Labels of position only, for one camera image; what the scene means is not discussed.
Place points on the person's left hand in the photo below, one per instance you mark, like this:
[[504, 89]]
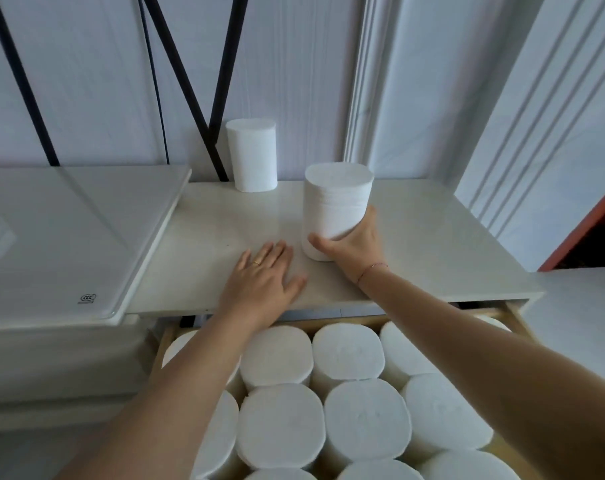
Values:
[[257, 289]]

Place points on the person's right hand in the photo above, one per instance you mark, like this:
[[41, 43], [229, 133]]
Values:
[[357, 252]]

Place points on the person's left forearm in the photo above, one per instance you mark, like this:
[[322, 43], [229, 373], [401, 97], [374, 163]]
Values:
[[157, 409]]

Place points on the white glass-topped cabinet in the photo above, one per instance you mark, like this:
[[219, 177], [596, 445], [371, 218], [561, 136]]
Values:
[[57, 244]]

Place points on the white drawer with wooden inside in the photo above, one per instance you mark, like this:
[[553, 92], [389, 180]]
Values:
[[503, 446]]

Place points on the white cabinet top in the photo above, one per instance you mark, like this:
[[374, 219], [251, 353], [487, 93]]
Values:
[[432, 244]]

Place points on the black metal stand frame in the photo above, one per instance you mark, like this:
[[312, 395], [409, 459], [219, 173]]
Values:
[[231, 44]]

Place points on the orange door frame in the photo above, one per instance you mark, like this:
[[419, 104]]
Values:
[[590, 220]]

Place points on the person's right forearm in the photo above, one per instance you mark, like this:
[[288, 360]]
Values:
[[507, 374]]

